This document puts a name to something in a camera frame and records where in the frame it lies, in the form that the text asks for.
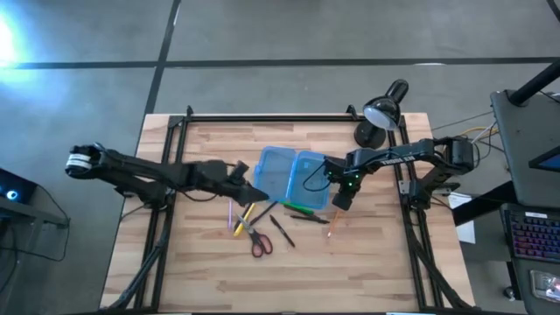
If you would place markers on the dark tablet screen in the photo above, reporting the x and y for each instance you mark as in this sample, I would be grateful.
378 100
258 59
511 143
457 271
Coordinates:
549 162

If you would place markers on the short black pen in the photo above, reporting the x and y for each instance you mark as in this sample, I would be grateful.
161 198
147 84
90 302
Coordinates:
237 225

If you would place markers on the thin black pen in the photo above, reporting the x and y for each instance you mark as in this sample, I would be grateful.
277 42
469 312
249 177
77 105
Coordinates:
264 213

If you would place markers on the grey side desk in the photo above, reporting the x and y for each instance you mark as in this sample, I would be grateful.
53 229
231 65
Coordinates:
520 144

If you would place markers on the blue translucent plastic supply box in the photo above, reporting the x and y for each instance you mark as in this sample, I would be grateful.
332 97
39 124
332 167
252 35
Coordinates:
275 175

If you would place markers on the white paper sheet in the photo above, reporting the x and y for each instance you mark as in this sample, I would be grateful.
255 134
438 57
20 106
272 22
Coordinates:
464 219

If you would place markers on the black device with blue light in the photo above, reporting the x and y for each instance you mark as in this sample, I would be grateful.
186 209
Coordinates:
15 186

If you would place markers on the black aluminium table frame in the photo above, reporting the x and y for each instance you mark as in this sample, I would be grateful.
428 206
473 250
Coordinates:
280 118

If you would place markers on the green marker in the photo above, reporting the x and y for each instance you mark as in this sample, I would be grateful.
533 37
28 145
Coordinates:
299 208

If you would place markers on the orange pencil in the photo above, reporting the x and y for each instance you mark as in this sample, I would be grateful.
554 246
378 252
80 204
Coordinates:
334 223

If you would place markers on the smartphone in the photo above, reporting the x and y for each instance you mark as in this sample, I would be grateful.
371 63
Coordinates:
546 285

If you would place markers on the yellow pen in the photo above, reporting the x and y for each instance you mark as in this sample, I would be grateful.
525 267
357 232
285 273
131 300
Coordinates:
249 212

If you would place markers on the pink pen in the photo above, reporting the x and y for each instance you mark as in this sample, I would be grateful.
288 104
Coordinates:
229 216

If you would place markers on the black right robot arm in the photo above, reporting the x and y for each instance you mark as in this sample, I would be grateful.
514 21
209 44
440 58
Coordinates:
402 158

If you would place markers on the black marker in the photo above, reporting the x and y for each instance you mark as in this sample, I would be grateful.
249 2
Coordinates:
310 219

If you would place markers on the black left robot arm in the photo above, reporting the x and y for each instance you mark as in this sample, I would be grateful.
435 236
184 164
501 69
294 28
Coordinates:
131 168

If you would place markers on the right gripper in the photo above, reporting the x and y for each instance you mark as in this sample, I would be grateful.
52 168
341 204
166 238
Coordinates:
345 172

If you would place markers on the backlit keyboard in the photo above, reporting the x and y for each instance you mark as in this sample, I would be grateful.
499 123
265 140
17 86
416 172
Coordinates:
531 234

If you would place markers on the black pen with clip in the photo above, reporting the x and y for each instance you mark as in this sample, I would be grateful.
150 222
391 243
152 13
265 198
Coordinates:
282 231

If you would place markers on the black pole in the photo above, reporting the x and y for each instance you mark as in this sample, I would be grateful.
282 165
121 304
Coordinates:
536 83

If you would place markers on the black desk lamp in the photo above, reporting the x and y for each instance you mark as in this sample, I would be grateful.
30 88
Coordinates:
385 109

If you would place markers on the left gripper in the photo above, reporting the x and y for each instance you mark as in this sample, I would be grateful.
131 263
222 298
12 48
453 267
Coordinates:
225 177

